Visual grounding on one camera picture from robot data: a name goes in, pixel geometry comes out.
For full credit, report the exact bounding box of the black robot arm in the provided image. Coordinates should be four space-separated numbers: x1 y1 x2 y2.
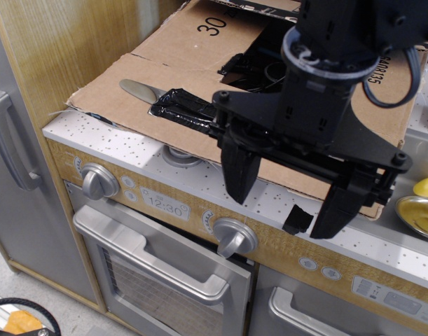
209 1 428 239

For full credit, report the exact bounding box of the silver stove burner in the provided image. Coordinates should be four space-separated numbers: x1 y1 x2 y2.
162 145 202 168

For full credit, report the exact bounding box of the silver stove knob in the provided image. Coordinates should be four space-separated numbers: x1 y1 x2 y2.
213 218 258 258
81 162 120 200

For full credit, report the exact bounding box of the orange object on floor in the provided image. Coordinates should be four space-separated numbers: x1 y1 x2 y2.
3 310 43 335

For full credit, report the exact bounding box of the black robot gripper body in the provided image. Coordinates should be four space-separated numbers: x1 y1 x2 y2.
212 63 413 172

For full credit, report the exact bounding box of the right silver stove knob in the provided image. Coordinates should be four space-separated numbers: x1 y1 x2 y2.
213 218 258 258

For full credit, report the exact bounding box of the left silver stove knob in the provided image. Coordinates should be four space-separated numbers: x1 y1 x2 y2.
81 162 120 200

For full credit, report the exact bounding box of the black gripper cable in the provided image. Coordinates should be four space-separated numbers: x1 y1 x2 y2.
361 45 421 110

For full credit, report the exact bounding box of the silver toy oven door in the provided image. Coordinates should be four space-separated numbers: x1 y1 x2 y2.
74 205 253 335

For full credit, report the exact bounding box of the grey dishwasher door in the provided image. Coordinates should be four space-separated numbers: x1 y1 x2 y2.
248 266 428 335

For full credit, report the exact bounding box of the small silver metal bowl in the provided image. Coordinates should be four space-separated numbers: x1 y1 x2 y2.
395 196 428 238

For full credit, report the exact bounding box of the grey toy fridge door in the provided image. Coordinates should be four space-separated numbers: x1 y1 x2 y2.
0 37 97 304

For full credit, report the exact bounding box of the silver butter knife taped handle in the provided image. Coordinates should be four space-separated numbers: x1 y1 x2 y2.
119 78 216 134

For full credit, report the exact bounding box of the yellow toy fruit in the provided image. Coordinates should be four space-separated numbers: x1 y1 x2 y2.
413 178 428 198

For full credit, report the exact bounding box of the toy kitchen stove unit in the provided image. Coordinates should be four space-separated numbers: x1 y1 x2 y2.
43 54 428 335

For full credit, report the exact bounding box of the large cardboard box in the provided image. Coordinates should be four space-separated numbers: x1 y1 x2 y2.
67 1 415 200

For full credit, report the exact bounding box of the silver fridge door handle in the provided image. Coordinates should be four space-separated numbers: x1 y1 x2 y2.
0 91 42 191

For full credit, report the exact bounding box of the black cable on floor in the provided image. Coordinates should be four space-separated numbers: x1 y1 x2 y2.
0 297 60 336

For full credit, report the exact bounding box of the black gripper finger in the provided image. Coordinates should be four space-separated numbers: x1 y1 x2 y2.
310 167 396 239
221 134 261 204

